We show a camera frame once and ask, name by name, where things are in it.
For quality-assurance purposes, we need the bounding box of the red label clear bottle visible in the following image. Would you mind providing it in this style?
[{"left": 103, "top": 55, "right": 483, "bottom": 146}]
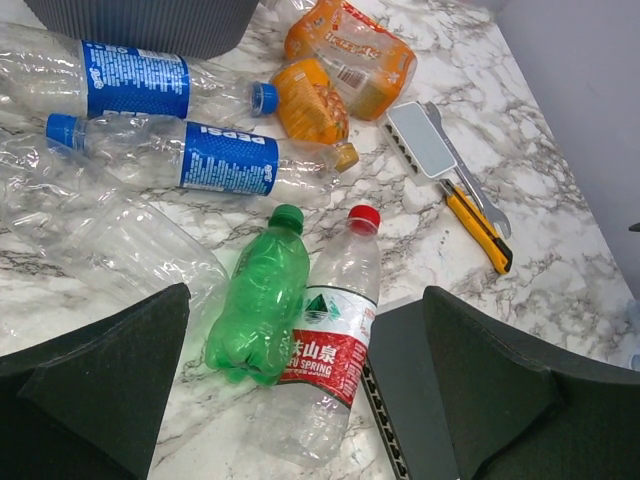
[{"left": 251, "top": 205, "right": 381, "bottom": 468}]

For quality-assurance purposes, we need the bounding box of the silver wrench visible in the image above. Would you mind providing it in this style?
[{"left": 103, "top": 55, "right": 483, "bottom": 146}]
[{"left": 425, "top": 102, "right": 512, "bottom": 239}]

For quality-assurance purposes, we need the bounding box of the grey mesh waste bin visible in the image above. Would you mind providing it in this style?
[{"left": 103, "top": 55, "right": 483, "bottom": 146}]
[{"left": 26, "top": 0, "right": 258, "bottom": 59}]

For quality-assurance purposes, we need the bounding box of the small orange juice bottle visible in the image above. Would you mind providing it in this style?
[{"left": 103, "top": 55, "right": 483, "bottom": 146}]
[{"left": 270, "top": 57, "right": 359, "bottom": 173}]

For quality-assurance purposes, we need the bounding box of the crushed orange plastic bottle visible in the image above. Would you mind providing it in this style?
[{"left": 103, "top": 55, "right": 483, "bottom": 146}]
[{"left": 284, "top": 1, "right": 417, "bottom": 121}]

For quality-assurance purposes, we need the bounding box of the Pepsi bottle far left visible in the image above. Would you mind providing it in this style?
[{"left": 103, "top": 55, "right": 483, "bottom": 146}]
[{"left": 1, "top": 23, "right": 279, "bottom": 126}]

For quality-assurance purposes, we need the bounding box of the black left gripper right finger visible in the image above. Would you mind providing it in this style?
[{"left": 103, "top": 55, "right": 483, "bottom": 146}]
[{"left": 423, "top": 286, "right": 639, "bottom": 479}]

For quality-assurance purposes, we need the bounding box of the pepsi bottle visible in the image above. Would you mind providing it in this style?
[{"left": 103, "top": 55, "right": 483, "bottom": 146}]
[
  {"left": 45, "top": 114, "right": 342, "bottom": 207},
  {"left": 1, "top": 23, "right": 279, "bottom": 126}
]

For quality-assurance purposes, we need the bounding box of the green plastic bottle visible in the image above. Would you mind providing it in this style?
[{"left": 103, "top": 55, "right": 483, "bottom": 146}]
[{"left": 205, "top": 204, "right": 310, "bottom": 386}]

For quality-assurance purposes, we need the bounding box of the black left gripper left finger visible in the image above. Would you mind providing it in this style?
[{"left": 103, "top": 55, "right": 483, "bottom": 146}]
[{"left": 1, "top": 284, "right": 190, "bottom": 479}]

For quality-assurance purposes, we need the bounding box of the clear unlabelled crushed bottle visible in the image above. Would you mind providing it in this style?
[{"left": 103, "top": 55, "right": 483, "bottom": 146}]
[{"left": 1, "top": 134, "right": 228, "bottom": 325}]

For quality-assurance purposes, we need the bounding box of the Pepsi bottle near left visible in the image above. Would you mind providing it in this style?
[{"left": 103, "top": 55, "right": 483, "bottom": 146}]
[{"left": 45, "top": 114, "right": 342, "bottom": 207}]

